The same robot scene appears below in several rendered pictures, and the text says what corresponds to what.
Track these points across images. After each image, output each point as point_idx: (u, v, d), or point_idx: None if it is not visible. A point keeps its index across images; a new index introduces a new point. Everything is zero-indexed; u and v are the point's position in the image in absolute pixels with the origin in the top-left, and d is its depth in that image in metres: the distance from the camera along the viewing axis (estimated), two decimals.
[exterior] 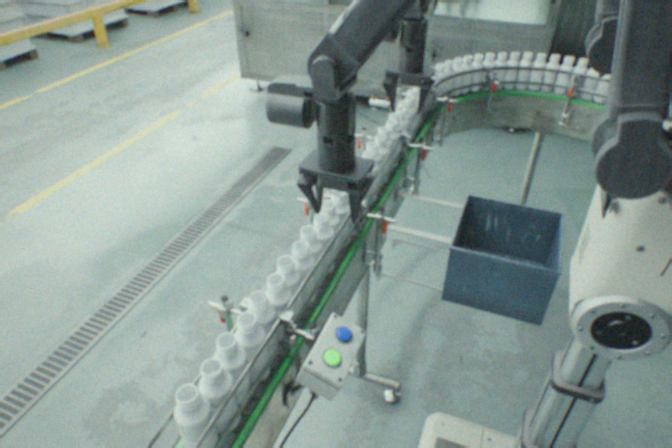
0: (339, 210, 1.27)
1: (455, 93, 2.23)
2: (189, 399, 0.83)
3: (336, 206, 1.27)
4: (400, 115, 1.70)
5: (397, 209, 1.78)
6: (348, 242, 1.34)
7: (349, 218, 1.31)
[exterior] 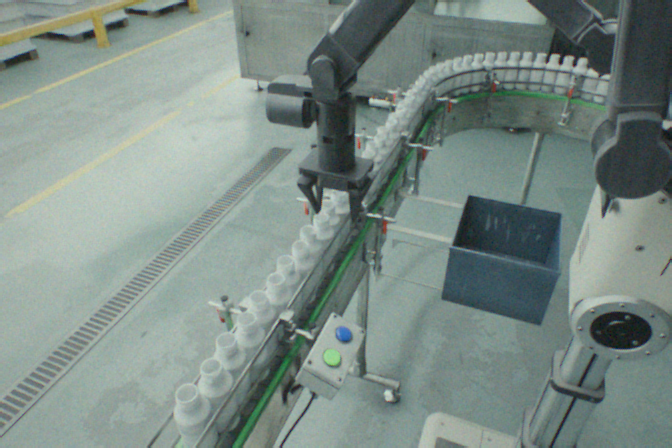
0: (339, 210, 1.27)
1: (455, 93, 2.23)
2: (188, 398, 0.83)
3: (336, 206, 1.27)
4: (400, 115, 1.70)
5: (397, 209, 1.78)
6: (348, 242, 1.34)
7: (350, 218, 1.31)
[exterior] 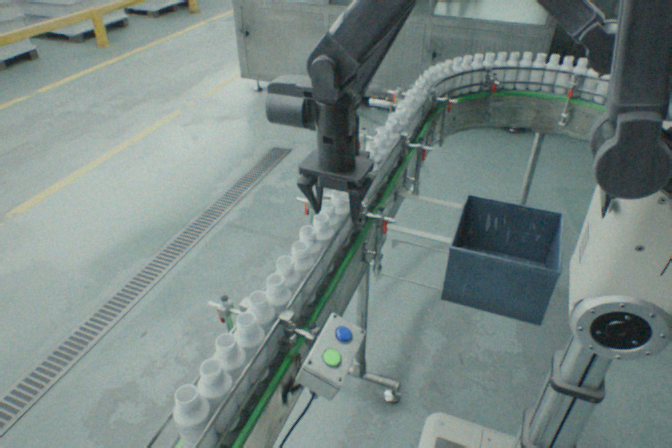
0: (339, 210, 1.27)
1: (455, 93, 2.23)
2: (188, 399, 0.83)
3: (336, 206, 1.27)
4: (400, 115, 1.70)
5: (397, 209, 1.78)
6: (348, 243, 1.34)
7: (350, 219, 1.31)
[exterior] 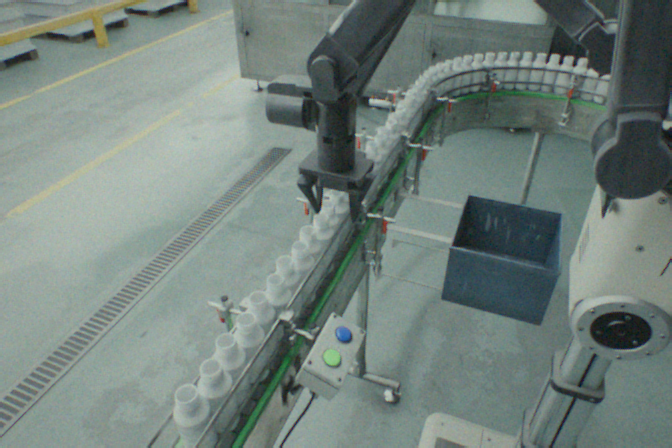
0: (339, 209, 1.27)
1: (455, 93, 2.23)
2: (188, 399, 0.83)
3: (336, 206, 1.27)
4: (400, 115, 1.70)
5: (397, 209, 1.78)
6: (347, 241, 1.35)
7: None
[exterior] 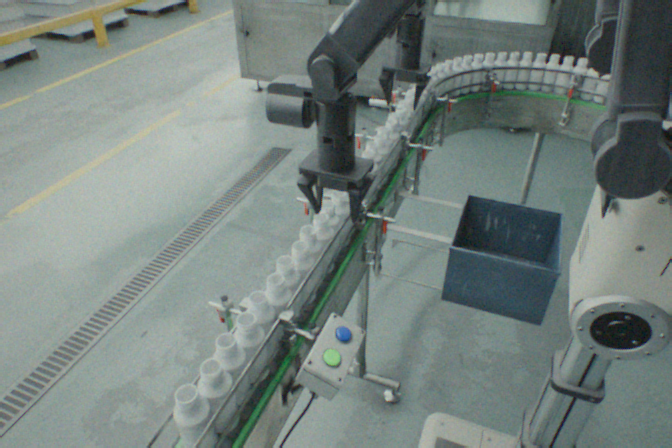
0: (339, 210, 1.27)
1: (455, 93, 2.23)
2: (188, 399, 0.83)
3: (336, 206, 1.27)
4: (400, 115, 1.70)
5: (397, 209, 1.78)
6: (348, 243, 1.34)
7: (350, 219, 1.31)
